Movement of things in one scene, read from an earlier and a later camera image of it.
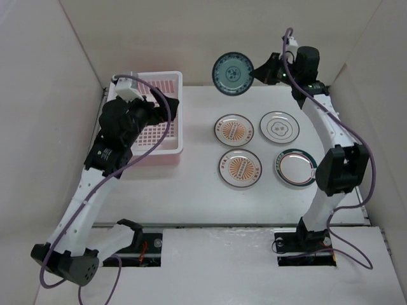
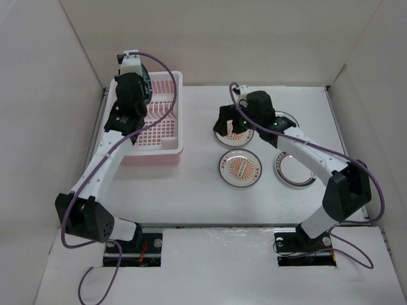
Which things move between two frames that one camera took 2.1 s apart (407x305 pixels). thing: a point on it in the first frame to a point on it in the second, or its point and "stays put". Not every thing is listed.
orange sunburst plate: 234,129 stays put
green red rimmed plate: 296,167 stays put
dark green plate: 231,74 to 147,84
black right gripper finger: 273,78 to 239,126
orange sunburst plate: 240,168 stays put
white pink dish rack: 168,152 stays put
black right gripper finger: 264,72 to 226,113
